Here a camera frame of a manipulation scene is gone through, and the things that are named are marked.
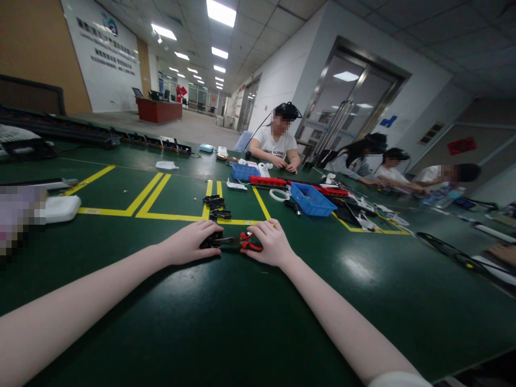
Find person's left hand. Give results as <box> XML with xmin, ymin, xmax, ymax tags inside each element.
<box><xmin>161</xmin><ymin>219</ymin><xmax>225</xmax><ymax>267</ymax></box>

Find person's right hand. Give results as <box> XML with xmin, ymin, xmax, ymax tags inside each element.
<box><xmin>240</xmin><ymin>219</ymin><xmax>298</xmax><ymax>270</ymax></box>

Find red handled pliers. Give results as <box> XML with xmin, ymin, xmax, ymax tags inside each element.
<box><xmin>213</xmin><ymin>231</ymin><xmax>264</xmax><ymax>253</ymax></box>

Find large blue plastic bin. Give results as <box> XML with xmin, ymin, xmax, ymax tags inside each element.
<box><xmin>290</xmin><ymin>182</ymin><xmax>338</xmax><ymax>218</ymax></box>

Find small blue plastic bin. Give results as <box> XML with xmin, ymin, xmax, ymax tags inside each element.
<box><xmin>231</xmin><ymin>162</ymin><xmax>262</xmax><ymax>183</ymax></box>

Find pile of black white parts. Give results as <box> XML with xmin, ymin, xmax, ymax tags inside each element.
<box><xmin>333</xmin><ymin>192</ymin><xmax>411</xmax><ymax>235</ymax></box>

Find white flat box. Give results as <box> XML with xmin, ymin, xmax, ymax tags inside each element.
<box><xmin>45</xmin><ymin>195</ymin><xmax>82</xmax><ymax>224</ymax></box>

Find red reception desk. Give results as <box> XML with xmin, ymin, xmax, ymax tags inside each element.
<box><xmin>135</xmin><ymin>96</ymin><xmax>183</xmax><ymax>125</ymax></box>

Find row of black strips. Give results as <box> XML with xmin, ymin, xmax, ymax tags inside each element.
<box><xmin>0</xmin><ymin>104</ymin><xmax>192</xmax><ymax>157</ymax></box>

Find glass double door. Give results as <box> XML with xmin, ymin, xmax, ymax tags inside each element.
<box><xmin>295</xmin><ymin>35</ymin><xmax>413</xmax><ymax>170</ymax></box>

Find clear water bottles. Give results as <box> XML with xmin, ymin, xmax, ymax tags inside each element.
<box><xmin>422</xmin><ymin>182</ymin><xmax>467</xmax><ymax>209</ymax></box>

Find black chair back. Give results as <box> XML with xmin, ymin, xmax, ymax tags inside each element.
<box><xmin>0</xmin><ymin>74</ymin><xmax>67</xmax><ymax>117</ymax></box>

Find black cables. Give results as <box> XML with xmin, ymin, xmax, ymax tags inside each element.
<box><xmin>415</xmin><ymin>231</ymin><xmax>516</xmax><ymax>280</ymax></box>

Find red wall sign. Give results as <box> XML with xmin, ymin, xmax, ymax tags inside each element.
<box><xmin>447</xmin><ymin>137</ymin><xmax>478</xmax><ymax>156</ymax></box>

